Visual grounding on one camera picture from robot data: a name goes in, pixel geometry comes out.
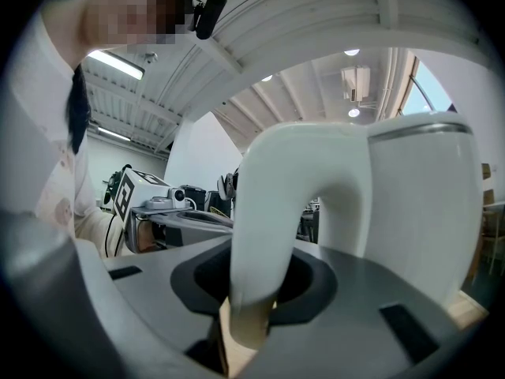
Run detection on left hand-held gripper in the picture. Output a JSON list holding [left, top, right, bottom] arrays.
[[112, 167, 235, 253]]

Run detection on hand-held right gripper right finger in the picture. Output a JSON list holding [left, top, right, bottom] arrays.
[[242, 246, 477, 379]]

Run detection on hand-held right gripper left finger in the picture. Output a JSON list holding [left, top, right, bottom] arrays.
[[103, 238, 234, 375]]

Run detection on white electric kettle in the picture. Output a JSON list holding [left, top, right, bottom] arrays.
[[227, 111, 485, 351]]

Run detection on person's left forearm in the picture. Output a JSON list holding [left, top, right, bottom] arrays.
[[73, 194, 132, 258]]

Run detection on person's left hand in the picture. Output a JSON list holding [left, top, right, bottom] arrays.
[[136, 220, 167, 253]]

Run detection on black bin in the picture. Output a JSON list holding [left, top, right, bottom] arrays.
[[180, 185, 222, 213]]

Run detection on white backpack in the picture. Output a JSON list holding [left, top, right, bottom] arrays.
[[217, 168, 240, 201]]

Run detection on short tube ceiling light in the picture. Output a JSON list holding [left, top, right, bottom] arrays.
[[95, 126, 132, 142]]

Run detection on person's cream sweatshirt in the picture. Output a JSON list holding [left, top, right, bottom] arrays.
[[0, 13, 119, 261]]

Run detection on long tube ceiling light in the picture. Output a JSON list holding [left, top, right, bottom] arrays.
[[86, 49, 146, 81]]

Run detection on wooden chair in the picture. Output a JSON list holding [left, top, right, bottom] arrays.
[[480, 162, 505, 276]]

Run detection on white ceiling air conditioner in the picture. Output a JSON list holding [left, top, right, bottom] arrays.
[[340, 65, 372, 103]]

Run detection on person's head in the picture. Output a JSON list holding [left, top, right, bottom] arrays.
[[80, 0, 194, 61]]

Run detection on large window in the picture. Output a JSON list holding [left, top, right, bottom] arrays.
[[401, 58, 455, 117]]

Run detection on small white camera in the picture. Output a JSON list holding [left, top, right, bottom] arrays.
[[166, 187, 189, 206]]

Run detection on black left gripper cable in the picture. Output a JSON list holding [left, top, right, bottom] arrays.
[[102, 212, 120, 258]]

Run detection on black head camera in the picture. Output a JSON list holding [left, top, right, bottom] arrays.
[[192, 0, 229, 41]]

